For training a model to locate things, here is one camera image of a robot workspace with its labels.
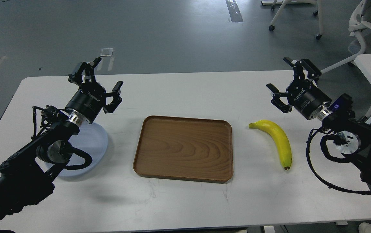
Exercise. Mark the light blue plate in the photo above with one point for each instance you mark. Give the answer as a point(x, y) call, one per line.
point(92, 139)

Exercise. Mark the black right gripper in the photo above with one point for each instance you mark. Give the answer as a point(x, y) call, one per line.
point(302, 94)

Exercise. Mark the white office chair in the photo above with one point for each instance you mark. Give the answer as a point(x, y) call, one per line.
point(359, 21)

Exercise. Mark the yellow banana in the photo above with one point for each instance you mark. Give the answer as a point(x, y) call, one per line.
point(280, 139)

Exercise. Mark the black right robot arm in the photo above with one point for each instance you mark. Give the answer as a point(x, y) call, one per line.
point(345, 140)

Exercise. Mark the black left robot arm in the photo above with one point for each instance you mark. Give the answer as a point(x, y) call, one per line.
point(27, 176)

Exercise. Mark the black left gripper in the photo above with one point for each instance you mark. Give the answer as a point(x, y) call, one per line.
point(90, 98)

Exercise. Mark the brown wooden tray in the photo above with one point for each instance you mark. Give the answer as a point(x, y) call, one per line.
point(189, 149)

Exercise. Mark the white shoe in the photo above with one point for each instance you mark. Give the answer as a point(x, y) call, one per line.
point(364, 228)

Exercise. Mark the white rolling chair base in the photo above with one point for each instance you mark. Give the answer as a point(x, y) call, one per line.
point(284, 14)

